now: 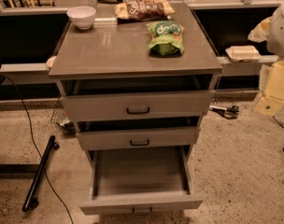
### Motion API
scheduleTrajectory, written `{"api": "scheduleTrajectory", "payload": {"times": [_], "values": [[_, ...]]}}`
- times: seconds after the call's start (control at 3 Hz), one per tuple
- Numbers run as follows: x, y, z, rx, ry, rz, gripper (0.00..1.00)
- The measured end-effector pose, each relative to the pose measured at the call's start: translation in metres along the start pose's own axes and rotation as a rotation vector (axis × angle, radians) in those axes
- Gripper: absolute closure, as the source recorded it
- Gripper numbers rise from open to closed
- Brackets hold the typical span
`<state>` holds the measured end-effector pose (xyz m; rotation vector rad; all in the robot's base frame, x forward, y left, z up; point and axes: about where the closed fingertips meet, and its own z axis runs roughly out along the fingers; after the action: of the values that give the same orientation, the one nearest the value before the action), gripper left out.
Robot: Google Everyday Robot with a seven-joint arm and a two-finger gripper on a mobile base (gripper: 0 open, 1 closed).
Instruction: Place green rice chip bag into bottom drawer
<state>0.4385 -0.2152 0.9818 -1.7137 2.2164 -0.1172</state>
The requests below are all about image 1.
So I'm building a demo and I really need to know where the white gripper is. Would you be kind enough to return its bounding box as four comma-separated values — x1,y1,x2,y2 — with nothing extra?
253,60,284,116

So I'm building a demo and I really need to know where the green rice chip bag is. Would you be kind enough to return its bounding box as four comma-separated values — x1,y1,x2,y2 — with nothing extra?
147,21,184,56

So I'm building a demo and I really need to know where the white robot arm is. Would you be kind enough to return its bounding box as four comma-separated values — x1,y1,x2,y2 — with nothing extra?
253,2,284,116

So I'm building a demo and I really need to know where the grey top drawer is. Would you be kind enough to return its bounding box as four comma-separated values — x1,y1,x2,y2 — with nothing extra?
62,75,212,121

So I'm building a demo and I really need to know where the grey drawer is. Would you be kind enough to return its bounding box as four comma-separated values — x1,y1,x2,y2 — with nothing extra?
77,116,200,150
79,147,202,215
62,75,212,121

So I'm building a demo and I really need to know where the grey drawer cabinet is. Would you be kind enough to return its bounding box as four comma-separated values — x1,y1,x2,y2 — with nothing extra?
50,3,221,153

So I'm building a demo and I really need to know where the brown chip bag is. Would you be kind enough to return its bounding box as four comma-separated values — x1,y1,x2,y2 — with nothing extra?
115,0,175,21

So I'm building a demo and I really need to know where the grey middle drawer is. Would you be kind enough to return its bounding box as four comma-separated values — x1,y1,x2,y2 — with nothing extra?
77,116,200,150

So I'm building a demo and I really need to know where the grey bottom drawer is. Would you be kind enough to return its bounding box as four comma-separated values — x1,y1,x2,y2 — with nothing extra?
79,147,202,215

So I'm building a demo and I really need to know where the white takeout container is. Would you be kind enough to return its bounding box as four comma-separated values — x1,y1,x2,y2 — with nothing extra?
225,46,261,62

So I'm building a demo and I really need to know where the white bowl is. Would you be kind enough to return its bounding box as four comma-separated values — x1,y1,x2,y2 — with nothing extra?
66,6,96,30

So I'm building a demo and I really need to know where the black cable at right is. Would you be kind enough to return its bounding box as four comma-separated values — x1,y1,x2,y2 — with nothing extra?
271,116,284,133

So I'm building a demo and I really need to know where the black handled tool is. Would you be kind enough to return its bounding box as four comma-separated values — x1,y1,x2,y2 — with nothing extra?
209,105,239,119

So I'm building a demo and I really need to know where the wire mesh basket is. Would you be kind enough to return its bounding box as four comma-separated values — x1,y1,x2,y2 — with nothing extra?
50,99,76,135

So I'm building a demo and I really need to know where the black floor cable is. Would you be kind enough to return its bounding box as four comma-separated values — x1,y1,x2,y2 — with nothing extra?
0,73,75,224

